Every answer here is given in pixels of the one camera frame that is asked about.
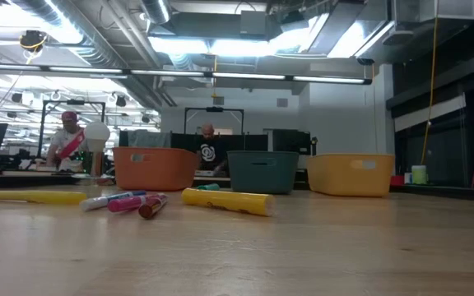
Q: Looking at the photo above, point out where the orange plastic bin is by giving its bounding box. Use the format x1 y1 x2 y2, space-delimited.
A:
112 146 199 192

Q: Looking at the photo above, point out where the white bulb chrome lamp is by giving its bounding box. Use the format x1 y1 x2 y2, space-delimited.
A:
83 120 112 178

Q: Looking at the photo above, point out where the white marker blue cap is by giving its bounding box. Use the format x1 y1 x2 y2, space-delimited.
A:
79 189 148 213

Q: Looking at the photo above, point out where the black rig frame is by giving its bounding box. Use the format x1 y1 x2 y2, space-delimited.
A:
38 99 106 160
184 106 245 135

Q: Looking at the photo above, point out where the black partition screen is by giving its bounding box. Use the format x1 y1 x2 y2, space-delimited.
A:
118 129 269 172

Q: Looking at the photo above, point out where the long led light bar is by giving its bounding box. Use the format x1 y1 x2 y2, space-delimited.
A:
0 63 373 86

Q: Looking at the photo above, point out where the yellow plastic bin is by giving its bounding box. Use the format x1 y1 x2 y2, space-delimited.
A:
305 153 396 198

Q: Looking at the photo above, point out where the thick yellow highlighter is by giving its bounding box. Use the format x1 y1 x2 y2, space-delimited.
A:
180 187 277 218

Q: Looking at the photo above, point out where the yellow cable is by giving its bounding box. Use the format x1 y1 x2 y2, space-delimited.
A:
420 0 440 166

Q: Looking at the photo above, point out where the ceiling cord reel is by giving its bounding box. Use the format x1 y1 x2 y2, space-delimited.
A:
19 29 49 53

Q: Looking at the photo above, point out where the green white cup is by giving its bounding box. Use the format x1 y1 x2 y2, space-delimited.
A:
411 164 429 186

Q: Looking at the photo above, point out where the yellow marker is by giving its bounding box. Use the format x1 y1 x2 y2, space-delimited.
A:
0 189 88 206

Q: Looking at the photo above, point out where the pink marker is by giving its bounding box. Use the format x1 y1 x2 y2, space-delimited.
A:
107 192 168 214

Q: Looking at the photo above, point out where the brown marker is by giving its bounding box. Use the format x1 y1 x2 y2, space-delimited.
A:
137 194 170 220

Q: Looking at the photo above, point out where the black aluminium table frame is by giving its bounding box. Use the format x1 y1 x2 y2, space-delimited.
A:
0 172 474 203

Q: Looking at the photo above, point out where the teal plastic bin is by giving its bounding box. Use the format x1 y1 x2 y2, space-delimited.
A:
226 150 300 195

